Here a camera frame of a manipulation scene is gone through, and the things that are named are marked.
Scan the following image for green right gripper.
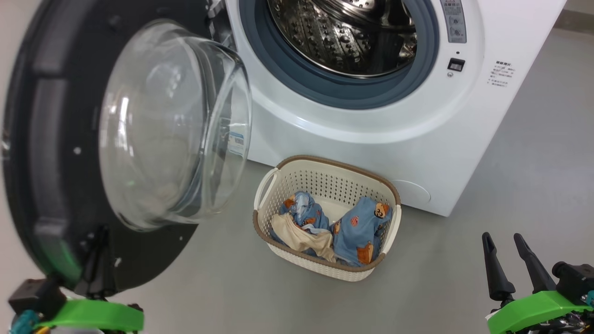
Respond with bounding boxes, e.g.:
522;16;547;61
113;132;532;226
482;232;594;334

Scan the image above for blue energy label sticker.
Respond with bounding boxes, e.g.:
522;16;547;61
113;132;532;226
228;131;245;156

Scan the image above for grey skirting board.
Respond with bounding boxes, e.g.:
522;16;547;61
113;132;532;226
552;9;594;33

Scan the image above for printed text label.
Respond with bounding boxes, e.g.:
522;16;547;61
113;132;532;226
487;60;516;89

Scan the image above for blue bear print garment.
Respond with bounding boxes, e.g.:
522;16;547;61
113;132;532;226
331;197;393;267

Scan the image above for cream laundry basket brown rim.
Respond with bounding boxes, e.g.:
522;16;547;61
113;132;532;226
252;155;402;282

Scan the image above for white front-load washing machine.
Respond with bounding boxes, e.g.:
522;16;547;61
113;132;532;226
223;0;568;217

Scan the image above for teal plug camera cable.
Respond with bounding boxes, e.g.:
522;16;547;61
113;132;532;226
10;310;40;334

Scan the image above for blue bear garment cream lining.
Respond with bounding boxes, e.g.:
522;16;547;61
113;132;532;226
271;191;336;263

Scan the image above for grey rubber door gasket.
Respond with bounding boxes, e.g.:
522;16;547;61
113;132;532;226
239;0;440;110

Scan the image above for steel washing machine drum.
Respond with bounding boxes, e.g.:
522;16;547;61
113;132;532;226
267;0;418;78

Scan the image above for round white filter cover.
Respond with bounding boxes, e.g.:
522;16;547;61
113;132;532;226
389;180;431;205

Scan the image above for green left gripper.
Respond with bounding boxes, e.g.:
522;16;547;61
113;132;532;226
36;226;144;333

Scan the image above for black round glass washer door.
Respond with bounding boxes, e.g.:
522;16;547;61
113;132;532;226
1;0;253;295

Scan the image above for grey warning label sticker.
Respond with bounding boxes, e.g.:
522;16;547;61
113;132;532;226
440;0;467;44

